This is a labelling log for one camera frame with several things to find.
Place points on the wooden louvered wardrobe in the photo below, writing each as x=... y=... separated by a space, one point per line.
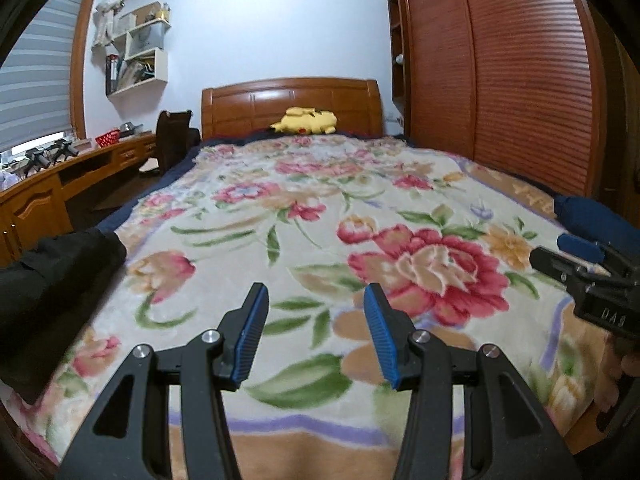
x=525 y=75

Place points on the idle black gripper tool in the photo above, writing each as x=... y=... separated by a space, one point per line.
x=35 y=157
x=62 y=149

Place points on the dark office chair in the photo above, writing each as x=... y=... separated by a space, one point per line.
x=170 y=140

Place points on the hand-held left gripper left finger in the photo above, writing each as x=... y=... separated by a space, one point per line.
x=250 y=332

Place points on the floral blanket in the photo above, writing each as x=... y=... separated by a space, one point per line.
x=250 y=240

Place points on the red basket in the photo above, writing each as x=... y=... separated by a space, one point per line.
x=107 y=139

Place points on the grey paper bag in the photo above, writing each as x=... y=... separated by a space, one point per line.
x=145 y=40

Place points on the white hanging decoration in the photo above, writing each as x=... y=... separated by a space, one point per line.
x=107 y=15

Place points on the grey window blind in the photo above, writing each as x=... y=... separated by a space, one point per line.
x=35 y=75

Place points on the person's right hand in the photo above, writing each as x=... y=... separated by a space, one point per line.
x=614 y=362

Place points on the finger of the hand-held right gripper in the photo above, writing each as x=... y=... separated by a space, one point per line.
x=550 y=262
x=580 y=246

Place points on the navy blue suit jacket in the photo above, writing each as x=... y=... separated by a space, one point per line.
x=590 y=217

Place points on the black binder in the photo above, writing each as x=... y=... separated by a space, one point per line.
x=110 y=75

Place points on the yellow plush toy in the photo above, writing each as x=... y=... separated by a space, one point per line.
x=305 y=121

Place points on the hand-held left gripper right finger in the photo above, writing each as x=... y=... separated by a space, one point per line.
x=385 y=335

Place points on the wooden desk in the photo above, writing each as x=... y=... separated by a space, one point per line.
x=35 y=205

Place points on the white wall shelf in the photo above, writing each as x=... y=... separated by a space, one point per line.
x=161 y=65

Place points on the grey desk item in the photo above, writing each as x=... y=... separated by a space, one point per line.
x=130 y=129

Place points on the wooden bed headboard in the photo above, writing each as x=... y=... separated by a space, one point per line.
x=235 y=110

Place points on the black garment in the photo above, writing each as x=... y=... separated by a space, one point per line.
x=50 y=300

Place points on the wooden window frame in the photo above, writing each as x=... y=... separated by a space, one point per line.
x=80 y=60

